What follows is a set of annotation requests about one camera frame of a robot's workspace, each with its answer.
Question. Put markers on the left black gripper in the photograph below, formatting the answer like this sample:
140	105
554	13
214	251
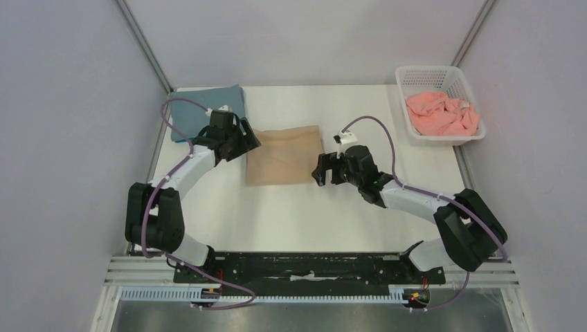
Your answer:
248	142

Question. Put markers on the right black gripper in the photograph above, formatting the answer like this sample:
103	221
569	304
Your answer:
333	169

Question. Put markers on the beige t shirt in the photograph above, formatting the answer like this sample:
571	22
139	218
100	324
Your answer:
284	157

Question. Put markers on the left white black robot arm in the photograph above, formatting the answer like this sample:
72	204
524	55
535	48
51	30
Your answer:
154	217

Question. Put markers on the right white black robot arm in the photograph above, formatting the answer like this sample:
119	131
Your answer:
469	232

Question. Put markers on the folded grey-blue t shirt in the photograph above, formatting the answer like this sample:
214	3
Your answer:
191	119

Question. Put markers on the pink t shirt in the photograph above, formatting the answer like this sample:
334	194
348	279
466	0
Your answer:
436	114

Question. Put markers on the white plastic basket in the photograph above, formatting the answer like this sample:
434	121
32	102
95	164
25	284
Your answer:
450	80

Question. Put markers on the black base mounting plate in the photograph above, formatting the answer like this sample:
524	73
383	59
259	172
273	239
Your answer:
314	274

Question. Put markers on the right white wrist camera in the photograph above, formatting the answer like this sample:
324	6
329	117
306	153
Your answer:
345	138

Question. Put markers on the aluminium frame rail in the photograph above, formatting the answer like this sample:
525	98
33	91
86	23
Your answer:
140	271

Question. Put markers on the white slotted cable duct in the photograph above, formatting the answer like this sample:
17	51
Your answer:
193	294

